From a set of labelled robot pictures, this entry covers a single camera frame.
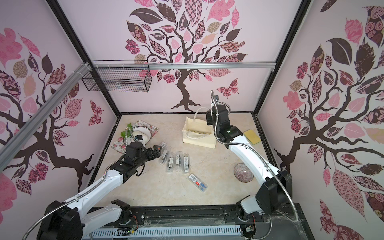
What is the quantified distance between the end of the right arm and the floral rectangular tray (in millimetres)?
641

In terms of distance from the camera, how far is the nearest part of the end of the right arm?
0.55 metres

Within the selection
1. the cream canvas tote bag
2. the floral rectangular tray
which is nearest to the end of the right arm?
the cream canvas tote bag

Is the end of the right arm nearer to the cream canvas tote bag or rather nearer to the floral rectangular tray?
the cream canvas tote bag

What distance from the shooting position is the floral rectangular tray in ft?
3.29

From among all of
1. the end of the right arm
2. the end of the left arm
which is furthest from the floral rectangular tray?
the end of the right arm
